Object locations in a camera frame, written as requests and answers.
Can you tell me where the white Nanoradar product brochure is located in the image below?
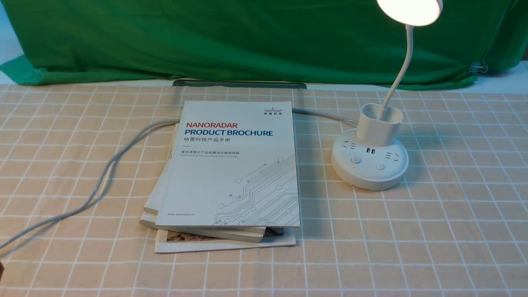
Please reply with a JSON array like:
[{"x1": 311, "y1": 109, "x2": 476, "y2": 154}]
[{"x1": 156, "y1": 100, "x2": 301, "y2": 228}]

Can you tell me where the bottom thin white booklet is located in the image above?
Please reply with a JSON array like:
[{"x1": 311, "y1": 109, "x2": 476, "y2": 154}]
[{"x1": 153, "y1": 229, "x2": 296, "y2": 254}]

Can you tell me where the middle white book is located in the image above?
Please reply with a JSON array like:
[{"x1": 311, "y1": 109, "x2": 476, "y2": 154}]
[{"x1": 139, "y1": 123, "x2": 266, "y2": 243}]

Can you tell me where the checkered beige tablecloth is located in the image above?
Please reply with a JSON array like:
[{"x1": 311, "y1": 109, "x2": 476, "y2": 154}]
[{"x1": 0, "y1": 85, "x2": 528, "y2": 297}]

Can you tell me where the metal binder clip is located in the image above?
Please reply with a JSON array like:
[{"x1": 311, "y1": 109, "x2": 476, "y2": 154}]
[{"x1": 468, "y1": 61, "x2": 489, "y2": 75}]

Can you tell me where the green backdrop cloth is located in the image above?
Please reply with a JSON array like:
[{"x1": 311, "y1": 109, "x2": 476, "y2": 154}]
[{"x1": 1, "y1": 0, "x2": 527, "y2": 90}]

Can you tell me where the grey power cable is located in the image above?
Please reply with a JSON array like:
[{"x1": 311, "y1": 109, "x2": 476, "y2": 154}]
[{"x1": 0, "y1": 108, "x2": 358, "y2": 250}]

